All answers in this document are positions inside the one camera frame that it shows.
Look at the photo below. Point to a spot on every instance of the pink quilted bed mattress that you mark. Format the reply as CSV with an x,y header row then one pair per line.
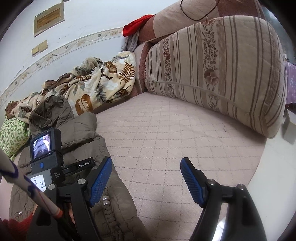
x,y
147,137

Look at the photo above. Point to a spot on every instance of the brown knitted cloth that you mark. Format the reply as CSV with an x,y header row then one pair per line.
x,y
12,109

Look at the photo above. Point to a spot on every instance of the grey cloth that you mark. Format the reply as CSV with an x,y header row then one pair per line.
x,y
130,42

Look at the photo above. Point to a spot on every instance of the beige wall switch plates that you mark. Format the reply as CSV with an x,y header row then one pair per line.
x,y
40,48

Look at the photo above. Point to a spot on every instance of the green white patterned pillow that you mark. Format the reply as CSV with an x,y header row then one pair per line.
x,y
14,135

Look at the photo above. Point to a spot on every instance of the striped floral beige cushion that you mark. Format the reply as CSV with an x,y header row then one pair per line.
x,y
233,65

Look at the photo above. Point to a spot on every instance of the leaf print beige blanket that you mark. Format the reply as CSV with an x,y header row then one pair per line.
x,y
88,86

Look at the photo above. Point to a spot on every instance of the framed wall plaque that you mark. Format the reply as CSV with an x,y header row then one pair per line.
x,y
48,18

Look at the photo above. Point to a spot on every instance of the red cloth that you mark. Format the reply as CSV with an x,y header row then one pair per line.
x,y
135,25

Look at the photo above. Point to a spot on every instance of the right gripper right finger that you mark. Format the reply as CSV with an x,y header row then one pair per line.
x,y
242,221

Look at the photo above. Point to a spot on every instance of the white patterned pole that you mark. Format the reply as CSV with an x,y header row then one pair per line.
x,y
14,175

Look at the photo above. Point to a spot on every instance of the black action camera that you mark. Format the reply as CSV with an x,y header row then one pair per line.
x,y
45,151

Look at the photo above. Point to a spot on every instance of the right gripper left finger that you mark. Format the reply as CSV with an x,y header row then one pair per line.
x,y
75,197

